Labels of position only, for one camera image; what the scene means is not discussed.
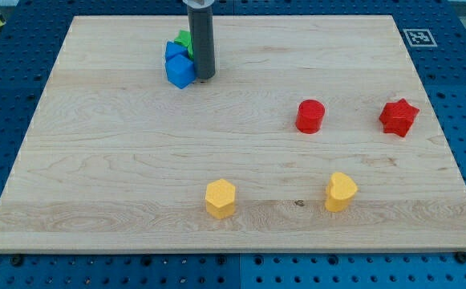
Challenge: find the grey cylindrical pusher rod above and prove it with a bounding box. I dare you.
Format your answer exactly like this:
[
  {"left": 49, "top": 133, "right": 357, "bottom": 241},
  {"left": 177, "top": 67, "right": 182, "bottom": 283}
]
[{"left": 186, "top": 2, "right": 216, "bottom": 79}]

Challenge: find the blue block behind cube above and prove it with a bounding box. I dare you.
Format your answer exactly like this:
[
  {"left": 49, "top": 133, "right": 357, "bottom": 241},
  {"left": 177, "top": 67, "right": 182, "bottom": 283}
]
[{"left": 164, "top": 42, "right": 188, "bottom": 61}]

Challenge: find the green block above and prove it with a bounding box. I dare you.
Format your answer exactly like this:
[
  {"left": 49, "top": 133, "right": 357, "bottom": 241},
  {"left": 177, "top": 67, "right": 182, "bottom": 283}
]
[{"left": 174, "top": 30, "right": 193, "bottom": 60}]

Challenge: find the red cylinder block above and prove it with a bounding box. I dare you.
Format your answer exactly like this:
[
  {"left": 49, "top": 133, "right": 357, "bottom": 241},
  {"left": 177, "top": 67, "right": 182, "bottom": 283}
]
[{"left": 295, "top": 100, "right": 326, "bottom": 134}]

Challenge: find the wooden board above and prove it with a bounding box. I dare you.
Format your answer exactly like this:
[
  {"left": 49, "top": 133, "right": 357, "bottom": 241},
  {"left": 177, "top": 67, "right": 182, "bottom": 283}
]
[{"left": 0, "top": 15, "right": 466, "bottom": 254}]

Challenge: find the yellow hexagon block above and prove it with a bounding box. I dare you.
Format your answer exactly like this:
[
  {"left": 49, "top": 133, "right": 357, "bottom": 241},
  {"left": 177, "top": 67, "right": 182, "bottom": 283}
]
[{"left": 205, "top": 179, "right": 236, "bottom": 219}]

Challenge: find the white fiducial marker tag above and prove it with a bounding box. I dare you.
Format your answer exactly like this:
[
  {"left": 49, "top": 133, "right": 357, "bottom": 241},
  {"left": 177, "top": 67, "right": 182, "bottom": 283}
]
[{"left": 403, "top": 28, "right": 437, "bottom": 47}]

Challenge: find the red star block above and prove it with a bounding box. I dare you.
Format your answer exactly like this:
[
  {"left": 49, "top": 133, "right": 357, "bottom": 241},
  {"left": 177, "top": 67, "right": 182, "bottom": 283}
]
[{"left": 379, "top": 99, "right": 419, "bottom": 137}]

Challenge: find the yellow heart block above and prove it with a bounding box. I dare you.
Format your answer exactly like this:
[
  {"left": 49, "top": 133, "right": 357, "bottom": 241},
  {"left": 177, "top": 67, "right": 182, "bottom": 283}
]
[{"left": 325, "top": 172, "right": 359, "bottom": 212}]

